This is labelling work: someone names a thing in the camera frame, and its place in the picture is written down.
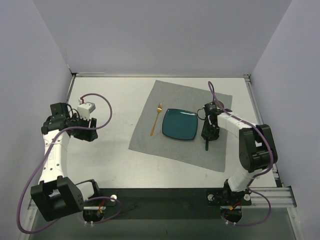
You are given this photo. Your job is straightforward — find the gold knife teal handle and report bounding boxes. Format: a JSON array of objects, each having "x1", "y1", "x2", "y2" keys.
[{"x1": 205, "y1": 138, "x2": 209, "y2": 151}]

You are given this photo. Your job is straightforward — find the teal square plate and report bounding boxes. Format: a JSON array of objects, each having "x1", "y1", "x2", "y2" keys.
[{"x1": 161, "y1": 108, "x2": 198, "y2": 141}]

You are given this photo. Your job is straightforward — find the grey cloth placemat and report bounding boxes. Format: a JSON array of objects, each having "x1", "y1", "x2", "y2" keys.
[{"x1": 128, "y1": 80, "x2": 228, "y2": 172}]

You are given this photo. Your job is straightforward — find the gold fork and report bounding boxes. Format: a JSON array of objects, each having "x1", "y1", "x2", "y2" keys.
[{"x1": 150, "y1": 102, "x2": 163, "y2": 136}]

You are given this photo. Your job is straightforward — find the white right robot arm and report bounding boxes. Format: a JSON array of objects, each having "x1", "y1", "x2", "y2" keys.
[{"x1": 201, "y1": 109, "x2": 278, "y2": 204}]

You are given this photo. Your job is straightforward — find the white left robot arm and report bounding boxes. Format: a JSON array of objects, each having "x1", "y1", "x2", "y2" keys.
[{"x1": 30, "y1": 102, "x2": 102, "y2": 222}]

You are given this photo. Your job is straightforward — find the black front mat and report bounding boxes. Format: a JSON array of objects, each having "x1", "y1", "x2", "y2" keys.
[{"x1": 72, "y1": 187, "x2": 241, "y2": 221}]

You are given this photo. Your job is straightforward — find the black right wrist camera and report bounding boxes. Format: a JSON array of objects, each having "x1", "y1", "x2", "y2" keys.
[{"x1": 203, "y1": 101, "x2": 222, "y2": 117}]

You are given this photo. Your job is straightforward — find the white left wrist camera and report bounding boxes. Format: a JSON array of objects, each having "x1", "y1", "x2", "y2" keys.
[{"x1": 76, "y1": 102, "x2": 96, "y2": 121}]

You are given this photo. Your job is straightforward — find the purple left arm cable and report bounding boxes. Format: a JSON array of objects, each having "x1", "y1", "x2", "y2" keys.
[{"x1": 17, "y1": 93, "x2": 123, "y2": 235}]

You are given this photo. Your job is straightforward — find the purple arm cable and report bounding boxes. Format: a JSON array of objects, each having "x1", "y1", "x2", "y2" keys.
[
  {"x1": 17, "y1": 93, "x2": 123, "y2": 235},
  {"x1": 207, "y1": 80, "x2": 275, "y2": 227}
]

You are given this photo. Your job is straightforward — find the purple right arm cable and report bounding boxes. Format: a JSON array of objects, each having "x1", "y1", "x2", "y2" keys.
[{"x1": 207, "y1": 80, "x2": 275, "y2": 227}]

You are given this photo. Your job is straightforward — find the aluminium front rail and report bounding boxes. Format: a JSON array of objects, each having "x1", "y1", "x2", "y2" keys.
[{"x1": 28, "y1": 183, "x2": 297, "y2": 212}]

